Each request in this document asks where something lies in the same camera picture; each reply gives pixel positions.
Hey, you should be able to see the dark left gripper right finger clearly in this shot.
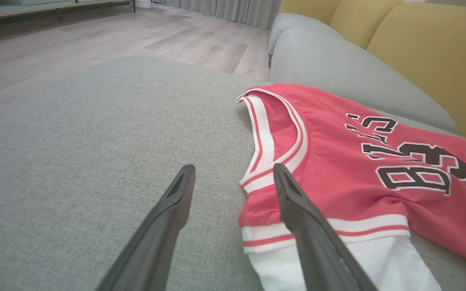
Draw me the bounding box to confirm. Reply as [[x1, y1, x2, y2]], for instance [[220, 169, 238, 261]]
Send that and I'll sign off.
[[273, 163, 380, 291]]

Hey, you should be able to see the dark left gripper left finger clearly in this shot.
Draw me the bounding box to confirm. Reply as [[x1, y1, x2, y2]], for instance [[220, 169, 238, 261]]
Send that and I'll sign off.
[[95, 164, 196, 291]]

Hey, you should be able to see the red basketball jersey white trim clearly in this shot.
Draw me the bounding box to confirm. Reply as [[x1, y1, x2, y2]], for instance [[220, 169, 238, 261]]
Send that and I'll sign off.
[[236, 83, 466, 291]]

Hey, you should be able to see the large grey sofa ottoman cushion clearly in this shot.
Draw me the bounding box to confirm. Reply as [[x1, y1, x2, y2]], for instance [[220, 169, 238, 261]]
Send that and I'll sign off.
[[0, 55, 466, 291]]

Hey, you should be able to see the grey sofa seat cushion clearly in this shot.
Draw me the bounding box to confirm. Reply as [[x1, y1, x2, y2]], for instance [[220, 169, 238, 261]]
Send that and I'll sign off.
[[268, 13, 345, 56], [269, 28, 459, 135]]

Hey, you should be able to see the large yellow sofa back cushion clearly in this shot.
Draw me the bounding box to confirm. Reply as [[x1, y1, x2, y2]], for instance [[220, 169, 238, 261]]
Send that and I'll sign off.
[[366, 2, 466, 145]]

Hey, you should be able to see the grey curtain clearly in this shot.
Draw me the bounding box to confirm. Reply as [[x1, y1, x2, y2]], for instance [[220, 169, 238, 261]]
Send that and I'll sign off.
[[152, 0, 283, 30]]

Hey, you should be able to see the low tv cabinet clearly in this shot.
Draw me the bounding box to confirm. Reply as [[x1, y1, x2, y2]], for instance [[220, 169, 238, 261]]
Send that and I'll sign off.
[[0, 0, 137, 23]]

